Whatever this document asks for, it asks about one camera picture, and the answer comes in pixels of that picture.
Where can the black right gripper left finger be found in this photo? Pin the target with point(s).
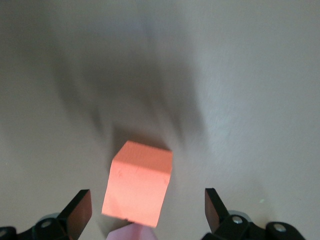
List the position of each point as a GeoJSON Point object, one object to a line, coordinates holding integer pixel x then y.
{"type": "Point", "coordinates": [75, 215]}

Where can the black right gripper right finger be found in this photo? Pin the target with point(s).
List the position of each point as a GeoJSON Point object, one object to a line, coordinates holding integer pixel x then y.
{"type": "Point", "coordinates": [217, 212]}

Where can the pink foam block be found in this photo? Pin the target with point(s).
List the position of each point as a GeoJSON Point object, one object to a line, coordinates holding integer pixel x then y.
{"type": "Point", "coordinates": [132, 233]}

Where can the orange foam block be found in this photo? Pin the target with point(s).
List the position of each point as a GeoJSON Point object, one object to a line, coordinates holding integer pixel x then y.
{"type": "Point", "coordinates": [138, 185]}

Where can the brown paper table cover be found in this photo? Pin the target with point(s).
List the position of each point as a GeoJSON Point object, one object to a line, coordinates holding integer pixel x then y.
{"type": "Point", "coordinates": [160, 62]}

